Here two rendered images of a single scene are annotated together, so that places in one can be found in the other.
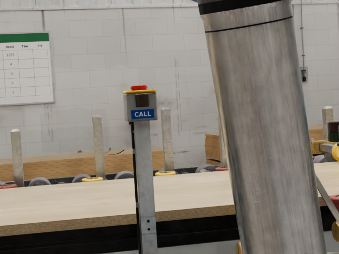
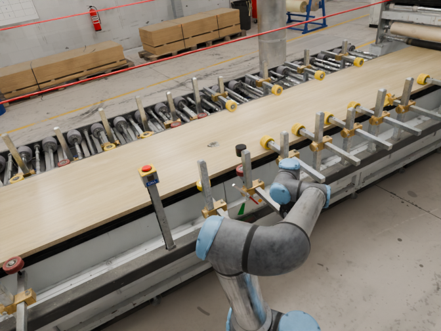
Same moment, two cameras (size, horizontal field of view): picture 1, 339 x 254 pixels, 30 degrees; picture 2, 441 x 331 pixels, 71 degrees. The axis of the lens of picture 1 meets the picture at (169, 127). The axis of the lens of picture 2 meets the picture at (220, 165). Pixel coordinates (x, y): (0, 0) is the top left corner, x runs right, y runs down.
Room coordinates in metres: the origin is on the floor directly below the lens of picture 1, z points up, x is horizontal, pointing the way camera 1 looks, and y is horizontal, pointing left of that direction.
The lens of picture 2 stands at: (0.27, 0.02, 1.99)
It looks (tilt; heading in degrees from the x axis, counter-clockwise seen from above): 35 degrees down; 346
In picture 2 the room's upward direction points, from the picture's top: 8 degrees counter-clockwise
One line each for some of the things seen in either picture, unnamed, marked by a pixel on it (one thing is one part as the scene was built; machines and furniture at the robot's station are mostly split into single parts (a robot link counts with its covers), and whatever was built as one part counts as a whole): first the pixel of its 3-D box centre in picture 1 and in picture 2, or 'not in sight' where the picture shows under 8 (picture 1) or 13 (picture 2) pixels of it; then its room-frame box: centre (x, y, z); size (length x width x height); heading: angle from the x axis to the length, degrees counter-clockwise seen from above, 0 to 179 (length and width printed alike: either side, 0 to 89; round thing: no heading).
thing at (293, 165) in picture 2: not in sight; (289, 173); (1.25, -0.53, 1.14); 0.10 x 0.09 x 0.12; 137
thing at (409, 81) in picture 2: not in sight; (401, 111); (1.76, -1.67, 0.92); 0.04 x 0.04 x 0.48; 10
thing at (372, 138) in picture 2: not in sight; (355, 130); (1.67, -1.22, 0.95); 0.50 x 0.04 x 0.04; 10
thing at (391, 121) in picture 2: not in sight; (383, 118); (1.71, -1.47, 0.95); 0.50 x 0.04 x 0.04; 10
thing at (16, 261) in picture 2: not in sight; (17, 269); (1.49, 0.78, 0.85); 0.08 x 0.08 x 0.11
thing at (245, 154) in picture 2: not in sight; (248, 186); (1.55, -0.44, 0.87); 0.04 x 0.04 x 0.48; 10
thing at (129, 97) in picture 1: (140, 107); (148, 176); (1.46, 0.06, 1.18); 0.07 x 0.07 x 0.08; 10
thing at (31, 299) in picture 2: not in sight; (18, 302); (1.34, 0.77, 0.80); 0.14 x 0.06 x 0.05; 100
